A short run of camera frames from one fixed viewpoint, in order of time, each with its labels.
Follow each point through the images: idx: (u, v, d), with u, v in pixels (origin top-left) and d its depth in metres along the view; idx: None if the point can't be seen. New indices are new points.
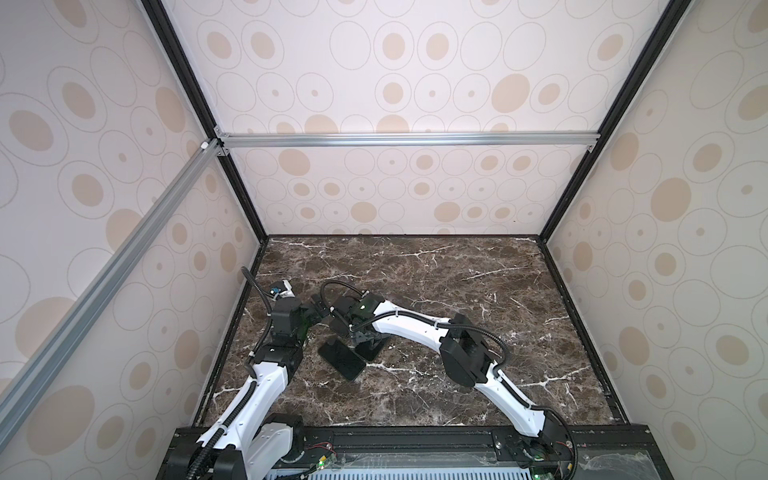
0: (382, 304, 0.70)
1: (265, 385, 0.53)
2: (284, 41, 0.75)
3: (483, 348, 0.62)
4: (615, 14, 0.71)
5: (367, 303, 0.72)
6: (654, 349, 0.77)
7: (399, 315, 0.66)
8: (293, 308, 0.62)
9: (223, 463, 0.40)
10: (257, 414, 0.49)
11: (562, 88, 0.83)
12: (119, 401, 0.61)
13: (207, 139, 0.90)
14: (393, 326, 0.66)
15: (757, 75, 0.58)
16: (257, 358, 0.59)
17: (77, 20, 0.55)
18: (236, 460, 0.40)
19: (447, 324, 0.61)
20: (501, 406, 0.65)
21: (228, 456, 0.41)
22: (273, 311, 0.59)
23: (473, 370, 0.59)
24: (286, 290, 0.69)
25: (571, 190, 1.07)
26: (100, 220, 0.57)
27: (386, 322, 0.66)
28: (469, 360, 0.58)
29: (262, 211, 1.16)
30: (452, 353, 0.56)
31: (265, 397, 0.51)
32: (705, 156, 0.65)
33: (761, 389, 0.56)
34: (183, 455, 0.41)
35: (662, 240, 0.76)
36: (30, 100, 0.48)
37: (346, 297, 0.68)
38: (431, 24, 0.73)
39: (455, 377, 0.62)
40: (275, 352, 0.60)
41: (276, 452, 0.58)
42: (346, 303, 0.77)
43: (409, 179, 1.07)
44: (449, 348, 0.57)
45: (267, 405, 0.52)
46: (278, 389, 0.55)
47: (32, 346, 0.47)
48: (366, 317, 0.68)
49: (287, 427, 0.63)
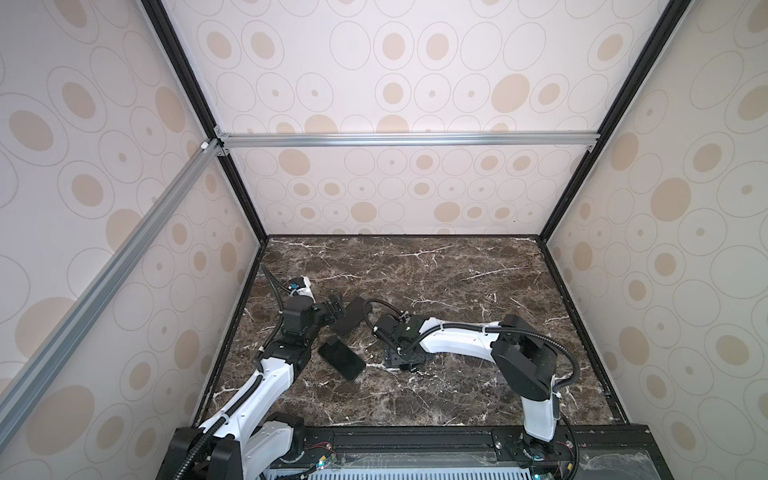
0: (427, 323, 0.66)
1: (270, 381, 0.53)
2: (284, 41, 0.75)
3: (548, 355, 0.52)
4: (615, 14, 0.71)
5: (413, 326, 0.68)
6: (653, 349, 0.78)
7: (447, 329, 0.61)
8: (304, 308, 0.62)
9: (220, 452, 0.40)
10: (259, 410, 0.49)
11: (561, 88, 0.83)
12: (119, 401, 0.61)
13: (207, 139, 0.90)
14: (442, 342, 0.61)
15: (757, 75, 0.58)
16: (266, 353, 0.59)
17: (77, 21, 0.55)
18: (233, 451, 0.41)
19: (498, 328, 0.54)
20: (530, 408, 0.59)
21: (227, 445, 0.41)
22: (286, 309, 0.61)
23: (541, 382, 0.49)
24: (304, 287, 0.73)
25: (570, 190, 1.07)
26: (100, 220, 0.57)
27: (437, 338, 0.61)
28: (533, 367, 0.50)
29: (262, 211, 1.16)
30: (509, 360, 0.48)
31: (269, 392, 0.52)
32: (705, 156, 0.65)
33: (762, 389, 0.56)
34: (184, 439, 0.41)
35: (662, 240, 0.76)
36: (30, 100, 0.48)
37: (390, 319, 0.74)
38: (431, 24, 0.73)
39: (518, 389, 0.52)
40: (284, 349, 0.61)
41: (275, 451, 0.59)
42: (388, 324, 0.73)
43: (409, 180, 1.08)
44: (506, 352, 0.49)
45: (269, 400, 0.52)
46: (281, 387, 0.55)
47: (32, 346, 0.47)
48: (414, 339, 0.64)
49: (287, 427, 0.63)
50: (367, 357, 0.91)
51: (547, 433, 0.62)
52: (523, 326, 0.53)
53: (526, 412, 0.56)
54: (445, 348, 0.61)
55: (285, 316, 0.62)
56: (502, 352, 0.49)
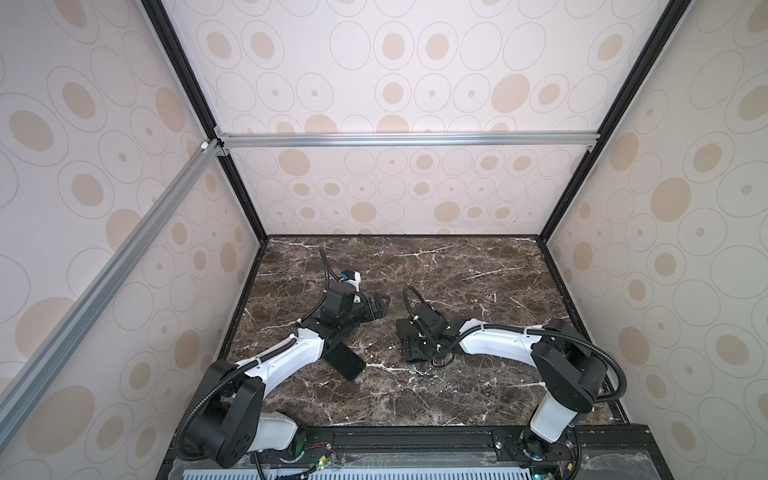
0: (468, 323, 0.66)
1: (301, 347, 0.56)
2: (284, 41, 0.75)
3: (596, 366, 0.49)
4: (615, 13, 0.71)
5: (454, 327, 0.68)
6: (654, 349, 0.77)
7: (486, 329, 0.61)
8: (346, 293, 0.65)
9: (245, 389, 0.43)
10: (284, 369, 0.51)
11: (561, 88, 0.83)
12: (120, 401, 0.61)
13: (207, 139, 0.90)
14: (482, 341, 0.60)
15: (757, 75, 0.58)
16: (304, 325, 0.62)
17: (77, 21, 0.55)
18: (258, 392, 0.43)
19: (544, 331, 0.52)
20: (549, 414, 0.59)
21: (253, 385, 0.44)
22: (330, 290, 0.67)
23: (585, 394, 0.46)
24: (354, 278, 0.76)
25: (570, 190, 1.07)
26: (100, 220, 0.57)
27: (477, 338, 0.61)
28: (577, 376, 0.47)
29: (262, 211, 1.16)
30: (551, 364, 0.47)
31: (298, 356, 0.54)
32: (705, 156, 0.65)
33: (761, 389, 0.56)
34: (219, 370, 0.45)
35: (662, 240, 0.76)
36: (30, 100, 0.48)
37: (430, 311, 0.73)
38: (431, 25, 0.73)
39: (559, 397, 0.50)
40: (320, 326, 0.63)
41: (277, 439, 0.60)
42: (429, 312, 0.73)
43: (409, 179, 1.07)
44: (547, 355, 0.48)
45: (296, 364, 0.54)
46: (307, 359, 0.58)
47: (32, 346, 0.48)
48: (453, 338, 0.65)
49: (294, 424, 0.64)
50: (367, 357, 0.91)
51: (553, 435, 0.62)
52: (570, 332, 0.50)
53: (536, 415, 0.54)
54: (483, 348, 0.61)
55: (329, 295, 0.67)
56: (542, 354, 0.48)
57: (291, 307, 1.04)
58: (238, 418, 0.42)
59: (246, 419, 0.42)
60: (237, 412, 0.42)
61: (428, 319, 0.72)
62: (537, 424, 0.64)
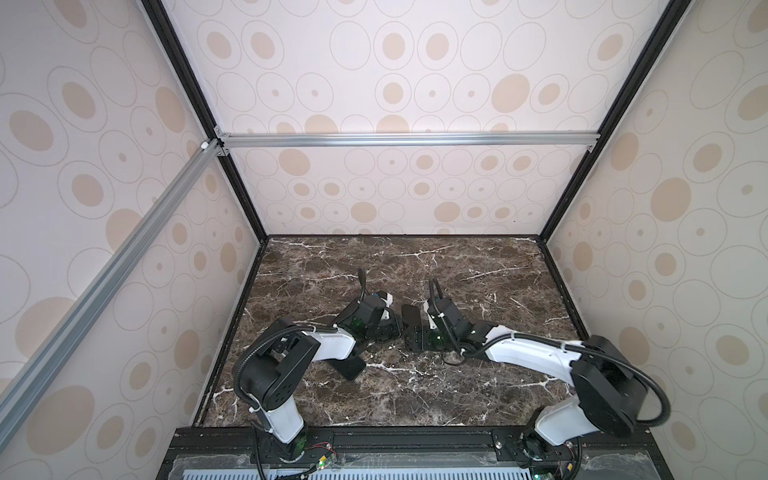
0: (496, 331, 0.63)
1: (340, 339, 0.62)
2: (284, 42, 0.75)
3: (638, 391, 0.46)
4: (615, 13, 0.71)
5: (480, 333, 0.65)
6: (653, 349, 0.78)
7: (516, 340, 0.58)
8: (377, 306, 0.72)
9: (304, 344, 0.49)
10: (324, 351, 0.58)
11: (561, 87, 0.83)
12: (119, 401, 0.61)
13: (207, 139, 0.90)
14: (511, 351, 0.57)
15: (756, 75, 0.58)
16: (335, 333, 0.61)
17: (77, 21, 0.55)
18: (310, 350, 0.48)
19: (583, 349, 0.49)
20: (559, 419, 0.59)
21: (309, 341, 0.50)
22: (363, 299, 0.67)
23: (625, 422, 0.43)
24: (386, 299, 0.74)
25: (571, 190, 1.07)
26: (100, 220, 0.57)
27: (504, 348, 0.59)
28: (619, 401, 0.44)
29: (262, 211, 1.16)
30: (594, 388, 0.44)
31: (334, 346, 0.61)
32: (705, 156, 0.65)
33: (762, 389, 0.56)
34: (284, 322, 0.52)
35: (662, 240, 0.76)
36: (30, 100, 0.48)
37: (456, 311, 0.68)
38: (431, 24, 0.73)
39: (595, 419, 0.47)
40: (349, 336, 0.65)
41: (287, 427, 0.61)
42: (454, 311, 0.68)
43: (410, 180, 1.08)
44: (588, 374, 0.45)
45: (329, 354, 0.60)
46: (338, 354, 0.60)
47: (32, 346, 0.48)
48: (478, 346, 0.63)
49: (299, 421, 0.64)
50: (367, 358, 0.91)
51: (557, 438, 0.62)
52: (613, 352, 0.47)
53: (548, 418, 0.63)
54: (511, 360, 0.59)
55: (360, 306, 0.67)
56: (580, 373, 0.46)
57: (291, 307, 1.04)
58: (291, 367, 0.47)
59: (293, 372, 0.47)
60: (291, 363, 0.48)
61: (453, 318, 0.68)
62: (541, 424, 0.65)
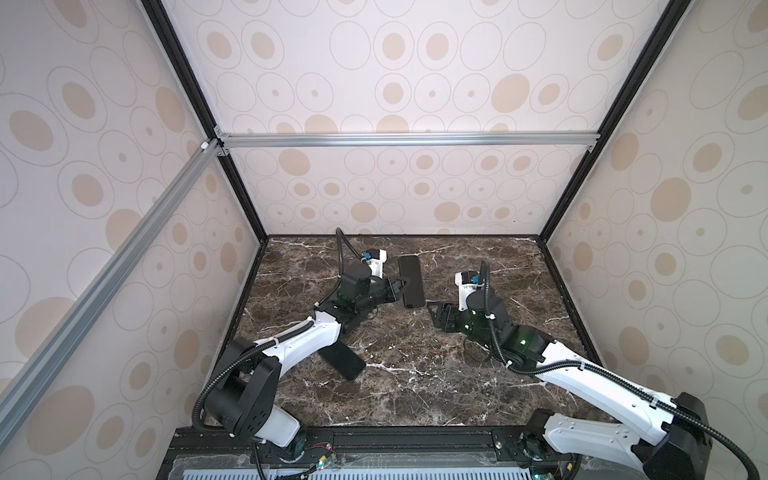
0: (553, 350, 0.53)
1: (319, 330, 0.56)
2: (283, 41, 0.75)
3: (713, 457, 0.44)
4: (615, 13, 0.71)
5: (529, 340, 0.56)
6: (653, 349, 0.78)
7: (585, 370, 0.50)
8: (361, 278, 0.63)
9: (262, 369, 0.44)
10: (304, 349, 0.53)
11: (561, 87, 0.83)
12: (119, 401, 0.61)
13: (207, 139, 0.90)
14: (574, 382, 0.49)
15: (756, 75, 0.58)
16: (321, 307, 0.63)
17: (77, 21, 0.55)
18: (272, 371, 0.44)
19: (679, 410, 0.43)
20: (585, 440, 0.57)
21: (269, 363, 0.45)
22: (344, 273, 0.63)
23: None
24: (377, 260, 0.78)
25: (570, 190, 1.07)
26: (100, 220, 0.57)
27: (563, 374, 0.50)
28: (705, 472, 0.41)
29: (262, 210, 1.16)
30: (690, 458, 0.39)
31: (314, 339, 0.55)
32: (704, 156, 0.65)
33: (762, 389, 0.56)
34: (237, 347, 0.46)
35: (662, 240, 0.76)
36: (30, 100, 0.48)
37: (502, 309, 0.54)
38: (431, 24, 0.73)
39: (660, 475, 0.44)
40: (337, 309, 0.64)
41: (284, 433, 0.61)
42: (502, 311, 0.54)
43: (410, 180, 1.08)
44: (686, 445, 0.39)
45: (312, 348, 0.56)
46: (322, 343, 0.58)
47: (32, 346, 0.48)
48: (525, 359, 0.54)
49: (296, 421, 0.64)
50: (367, 357, 0.91)
51: (562, 446, 0.62)
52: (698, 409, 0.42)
53: (570, 433, 0.60)
54: (567, 386, 0.51)
55: (343, 280, 0.63)
56: (680, 446, 0.40)
57: (291, 307, 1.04)
58: (254, 395, 0.43)
59: (262, 395, 0.43)
60: (253, 390, 0.43)
61: (499, 321, 0.56)
62: (553, 432, 0.63)
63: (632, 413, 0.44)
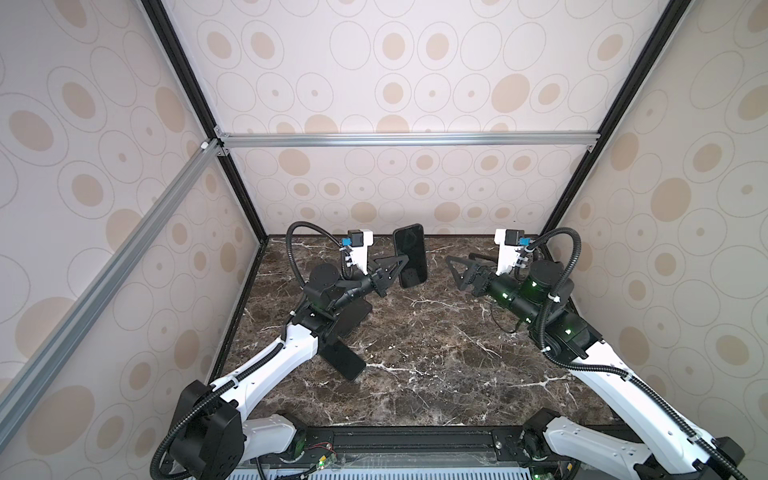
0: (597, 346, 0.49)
1: (291, 351, 0.51)
2: (283, 41, 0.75)
3: None
4: (615, 13, 0.71)
5: (575, 331, 0.50)
6: (653, 349, 0.78)
7: (629, 382, 0.45)
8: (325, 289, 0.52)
9: (219, 418, 0.40)
10: (273, 376, 0.48)
11: (561, 88, 0.83)
12: (119, 401, 0.61)
13: (206, 139, 0.90)
14: (609, 389, 0.46)
15: (757, 75, 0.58)
16: (294, 317, 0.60)
17: (76, 20, 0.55)
18: (232, 419, 0.40)
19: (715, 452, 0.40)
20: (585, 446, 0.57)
21: (227, 412, 0.41)
22: (307, 285, 0.53)
23: None
24: (359, 246, 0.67)
25: (570, 190, 1.07)
26: (100, 220, 0.57)
27: (601, 378, 0.46)
28: None
29: (262, 210, 1.16)
30: None
31: (286, 364, 0.50)
32: (705, 156, 0.65)
33: (761, 389, 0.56)
34: (194, 392, 0.42)
35: (663, 240, 0.75)
36: (31, 101, 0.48)
37: (566, 288, 0.47)
38: (431, 24, 0.73)
39: None
40: (313, 318, 0.58)
41: (276, 444, 0.60)
42: (566, 293, 0.46)
43: (409, 180, 1.08)
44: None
45: (286, 370, 0.51)
46: (299, 359, 0.53)
47: (32, 346, 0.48)
48: (567, 346, 0.48)
49: (291, 424, 0.63)
50: (367, 357, 0.91)
51: (562, 447, 0.62)
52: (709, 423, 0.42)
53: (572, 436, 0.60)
54: (600, 391, 0.47)
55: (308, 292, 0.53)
56: None
57: (291, 307, 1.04)
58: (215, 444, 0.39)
59: (224, 442, 0.40)
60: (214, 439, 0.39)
61: (556, 302, 0.48)
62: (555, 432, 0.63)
63: (665, 440, 0.41)
